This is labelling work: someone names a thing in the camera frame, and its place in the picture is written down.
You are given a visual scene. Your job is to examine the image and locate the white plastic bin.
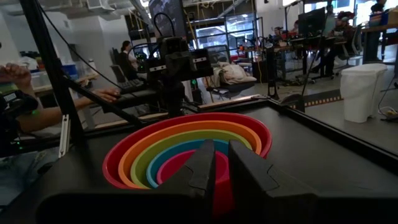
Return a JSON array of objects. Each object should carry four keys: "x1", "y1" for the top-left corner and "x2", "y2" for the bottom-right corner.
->
[{"x1": 340, "y1": 63, "x2": 388, "y2": 124}]

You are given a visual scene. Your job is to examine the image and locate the orange plastic bowl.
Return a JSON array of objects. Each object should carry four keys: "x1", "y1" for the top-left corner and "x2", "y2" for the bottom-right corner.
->
[{"x1": 118, "y1": 120, "x2": 262, "y2": 190}]

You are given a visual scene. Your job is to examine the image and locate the white frame bracket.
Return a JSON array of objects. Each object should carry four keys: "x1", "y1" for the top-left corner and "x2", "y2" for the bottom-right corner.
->
[{"x1": 58, "y1": 114, "x2": 71, "y2": 158}]

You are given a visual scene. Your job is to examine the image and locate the small pink plastic bowl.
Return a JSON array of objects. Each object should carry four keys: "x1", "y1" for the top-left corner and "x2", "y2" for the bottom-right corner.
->
[{"x1": 156, "y1": 149, "x2": 231, "y2": 187}]

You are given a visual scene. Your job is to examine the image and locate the large red plastic bowl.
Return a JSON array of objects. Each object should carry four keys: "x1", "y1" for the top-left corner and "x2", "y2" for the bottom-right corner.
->
[{"x1": 102, "y1": 112, "x2": 273, "y2": 218}]

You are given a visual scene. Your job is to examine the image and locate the person's leg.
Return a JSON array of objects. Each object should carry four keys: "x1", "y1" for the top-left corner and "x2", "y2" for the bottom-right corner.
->
[{"x1": 0, "y1": 149, "x2": 60, "y2": 208}]

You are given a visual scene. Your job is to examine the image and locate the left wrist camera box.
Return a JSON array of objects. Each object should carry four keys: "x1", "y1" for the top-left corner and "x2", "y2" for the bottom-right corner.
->
[{"x1": 160, "y1": 36, "x2": 189, "y2": 54}]

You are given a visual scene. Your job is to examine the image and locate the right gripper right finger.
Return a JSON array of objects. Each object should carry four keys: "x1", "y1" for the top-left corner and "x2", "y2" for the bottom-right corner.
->
[{"x1": 228, "y1": 139, "x2": 318, "y2": 200}]

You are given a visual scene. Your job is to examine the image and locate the blue plastic bowl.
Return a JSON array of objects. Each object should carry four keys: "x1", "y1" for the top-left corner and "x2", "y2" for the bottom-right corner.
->
[{"x1": 146, "y1": 139, "x2": 231, "y2": 189}]

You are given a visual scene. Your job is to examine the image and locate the yellow-green plastic bowl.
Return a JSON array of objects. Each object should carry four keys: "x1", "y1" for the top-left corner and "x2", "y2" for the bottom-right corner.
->
[{"x1": 130, "y1": 129, "x2": 253, "y2": 189}]

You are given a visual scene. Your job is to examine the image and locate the black device with green lights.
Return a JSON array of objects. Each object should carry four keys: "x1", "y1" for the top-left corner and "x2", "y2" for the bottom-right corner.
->
[{"x1": 0, "y1": 89, "x2": 40, "y2": 158}]

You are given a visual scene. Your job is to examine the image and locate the black floor stand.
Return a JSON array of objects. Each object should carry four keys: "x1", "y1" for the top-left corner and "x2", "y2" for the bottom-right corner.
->
[{"x1": 265, "y1": 42, "x2": 281, "y2": 101}]

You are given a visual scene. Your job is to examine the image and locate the large dark wall screen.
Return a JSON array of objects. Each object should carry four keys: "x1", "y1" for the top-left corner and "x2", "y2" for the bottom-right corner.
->
[{"x1": 148, "y1": 0, "x2": 188, "y2": 39}]

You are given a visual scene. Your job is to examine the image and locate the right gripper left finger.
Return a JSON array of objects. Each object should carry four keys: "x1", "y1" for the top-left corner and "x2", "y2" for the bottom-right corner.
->
[{"x1": 155, "y1": 139, "x2": 216, "y2": 200}]

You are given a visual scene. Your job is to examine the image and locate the wooden office desk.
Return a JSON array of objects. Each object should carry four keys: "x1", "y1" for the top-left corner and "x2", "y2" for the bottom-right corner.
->
[{"x1": 360, "y1": 22, "x2": 398, "y2": 65}]

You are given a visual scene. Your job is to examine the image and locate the chair with beige cloth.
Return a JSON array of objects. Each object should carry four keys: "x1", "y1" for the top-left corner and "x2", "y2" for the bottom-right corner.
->
[{"x1": 205, "y1": 45, "x2": 258, "y2": 95}]

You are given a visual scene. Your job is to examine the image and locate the person's forearm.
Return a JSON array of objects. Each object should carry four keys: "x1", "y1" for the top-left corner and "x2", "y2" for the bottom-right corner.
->
[{"x1": 17, "y1": 93, "x2": 100, "y2": 134}]

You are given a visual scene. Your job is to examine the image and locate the person's hand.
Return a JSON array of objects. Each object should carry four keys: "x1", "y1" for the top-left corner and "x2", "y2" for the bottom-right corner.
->
[
  {"x1": 0, "y1": 63, "x2": 32, "y2": 91},
  {"x1": 93, "y1": 88, "x2": 121, "y2": 103}
]

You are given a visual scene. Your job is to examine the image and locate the person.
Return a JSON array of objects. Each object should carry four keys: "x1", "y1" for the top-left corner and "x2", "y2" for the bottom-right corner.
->
[
  {"x1": 116, "y1": 40, "x2": 140, "y2": 81},
  {"x1": 312, "y1": 11, "x2": 358, "y2": 77},
  {"x1": 272, "y1": 26, "x2": 284, "y2": 43}
]

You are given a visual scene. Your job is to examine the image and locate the black aluminium rig frame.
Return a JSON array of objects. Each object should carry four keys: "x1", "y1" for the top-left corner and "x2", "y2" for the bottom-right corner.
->
[{"x1": 18, "y1": 0, "x2": 398, "y2": 175}]

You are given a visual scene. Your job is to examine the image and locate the black computer monitor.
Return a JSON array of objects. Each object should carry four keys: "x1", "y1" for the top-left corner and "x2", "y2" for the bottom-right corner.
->
[{"x1": 297, "y1": 7, "x2": 326, "y2": 39}]

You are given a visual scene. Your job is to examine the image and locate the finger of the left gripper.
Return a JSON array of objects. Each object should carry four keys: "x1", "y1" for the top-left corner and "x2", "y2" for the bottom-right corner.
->
[
  {"x1": 183, "y1": 52, "x2": 200, "y2": 80},
  {"x1": 167, "y1": 52, "x2": 184, "y2": 81}
]

